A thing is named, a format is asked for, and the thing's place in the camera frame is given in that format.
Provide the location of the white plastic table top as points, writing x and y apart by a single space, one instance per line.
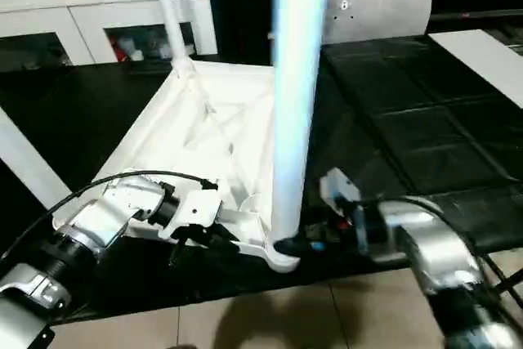
175 128

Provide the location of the white plastic table leg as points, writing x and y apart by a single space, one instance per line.
167 10
294 79
24 153

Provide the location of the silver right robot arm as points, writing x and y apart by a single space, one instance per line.
441 251

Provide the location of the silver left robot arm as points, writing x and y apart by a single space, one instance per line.
102 214

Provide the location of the black work mat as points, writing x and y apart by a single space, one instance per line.
408 120

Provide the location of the white flat board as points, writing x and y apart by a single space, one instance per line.
482 59

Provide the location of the black furniture with yellow label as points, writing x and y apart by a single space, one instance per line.
241 5

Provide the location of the grey cushion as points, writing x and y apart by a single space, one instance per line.
380 5

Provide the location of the white glass-door cabinet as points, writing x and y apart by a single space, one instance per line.
81 14

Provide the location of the black bar with red light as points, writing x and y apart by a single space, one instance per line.
478 16

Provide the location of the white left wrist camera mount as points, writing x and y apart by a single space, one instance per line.
196 208

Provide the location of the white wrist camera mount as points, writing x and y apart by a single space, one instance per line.
196 208
339 189

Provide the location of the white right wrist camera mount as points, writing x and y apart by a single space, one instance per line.
339 189

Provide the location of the black metal table frame leg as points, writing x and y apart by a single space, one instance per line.
510 279

